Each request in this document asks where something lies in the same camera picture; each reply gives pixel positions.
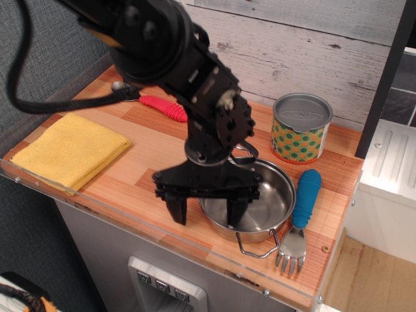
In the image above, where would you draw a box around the small stainless steel pot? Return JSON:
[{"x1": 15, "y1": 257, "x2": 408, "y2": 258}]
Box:
[{"x1": 198, "y1": 157, "x2": 296, "y2": 259}]

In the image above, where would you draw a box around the spoon with red handle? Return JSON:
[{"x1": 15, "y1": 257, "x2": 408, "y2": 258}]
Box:
[{"x1": 111, "y1": 81, "x2": 188, "y2": 122}]

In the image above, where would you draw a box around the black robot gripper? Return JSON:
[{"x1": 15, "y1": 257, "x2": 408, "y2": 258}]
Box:
[{"x1": 152, "y1": 160, "x2": 263, "y2": 227}]

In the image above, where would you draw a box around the silver dispenser button panel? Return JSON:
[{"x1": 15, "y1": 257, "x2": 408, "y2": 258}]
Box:
[{"x1": 127, "y1": 256, "x2": 209, "y2": 311}]

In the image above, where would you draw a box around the dark grey right post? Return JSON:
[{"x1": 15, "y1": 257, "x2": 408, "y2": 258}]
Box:
[{"x1": 355, "y1": 0, "x2": 415, "y2": 159}]

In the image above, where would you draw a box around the clear acrylic edge guard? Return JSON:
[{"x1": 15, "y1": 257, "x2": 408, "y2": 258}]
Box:
[{"x1": 1, "y1": 161, "x2": 322, "y2": 311}]

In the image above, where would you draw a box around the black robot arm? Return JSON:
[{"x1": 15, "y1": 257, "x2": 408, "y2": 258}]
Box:
[{"x1": 64, "y1": 1, "x2": 261, "y2": 226}]

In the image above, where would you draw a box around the orange object bottom left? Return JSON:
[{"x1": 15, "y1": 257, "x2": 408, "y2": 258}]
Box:
[{"x1": 30, "y1": 297, "x2": 59, "y2": 312}]

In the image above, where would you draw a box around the grey toy cabinet front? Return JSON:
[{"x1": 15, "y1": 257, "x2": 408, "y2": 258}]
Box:
[{"x1": 57, "y1": 201, "x2": 291, "y2": 311}]

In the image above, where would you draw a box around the fork with blue handle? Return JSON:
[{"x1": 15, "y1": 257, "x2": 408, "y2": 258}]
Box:
[{"x1": 276, "y1": 169, "x2": 322, "y2": 275}]

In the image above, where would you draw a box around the green orange patterned can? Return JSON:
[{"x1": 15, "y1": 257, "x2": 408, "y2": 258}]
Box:
[{"x1": 270, "y1": 93, "x2": 333, "y2": 164}]

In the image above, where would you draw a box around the folded yellow cloth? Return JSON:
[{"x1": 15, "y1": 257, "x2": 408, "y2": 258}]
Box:
[{"x1": 11, "y1": 112, "x2": 131, "y2": 196}]

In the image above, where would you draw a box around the black braided cable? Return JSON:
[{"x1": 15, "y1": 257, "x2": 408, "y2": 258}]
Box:
[{"x1": 6, "y1": 0, "x2": 140, "y2": 115}]

